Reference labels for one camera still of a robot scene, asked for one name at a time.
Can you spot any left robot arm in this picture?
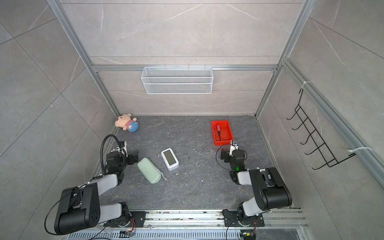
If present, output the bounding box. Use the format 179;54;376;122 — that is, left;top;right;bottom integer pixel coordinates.
54;150;146;235

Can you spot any pink plush pig toy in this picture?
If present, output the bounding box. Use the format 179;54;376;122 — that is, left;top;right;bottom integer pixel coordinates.
115;114;139;133

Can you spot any red plastic bin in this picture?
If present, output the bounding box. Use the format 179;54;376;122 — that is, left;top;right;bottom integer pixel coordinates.
211;120;234;146

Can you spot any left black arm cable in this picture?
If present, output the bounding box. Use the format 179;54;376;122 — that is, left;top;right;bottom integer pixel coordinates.
99;134;121;175

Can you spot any red handled screwdriver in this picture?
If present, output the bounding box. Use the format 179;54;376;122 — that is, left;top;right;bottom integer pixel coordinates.
217;125;221;141

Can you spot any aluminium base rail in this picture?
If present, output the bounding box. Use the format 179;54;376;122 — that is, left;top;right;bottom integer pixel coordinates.
130;209;308;230

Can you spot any black wire hook rack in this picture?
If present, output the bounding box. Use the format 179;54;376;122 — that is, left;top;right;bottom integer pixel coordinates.
286;89;357;171

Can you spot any white digital clock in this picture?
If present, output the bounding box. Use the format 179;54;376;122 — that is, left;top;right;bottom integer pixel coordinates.
161;148;179;171

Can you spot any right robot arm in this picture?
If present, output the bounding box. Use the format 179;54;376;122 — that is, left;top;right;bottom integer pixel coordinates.
220;148;293;227

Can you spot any white wire mesh basket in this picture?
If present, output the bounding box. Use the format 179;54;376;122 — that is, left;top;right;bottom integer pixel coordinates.
141;67;214;95

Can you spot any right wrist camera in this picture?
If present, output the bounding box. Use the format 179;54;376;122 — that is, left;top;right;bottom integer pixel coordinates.
229;140;239;156

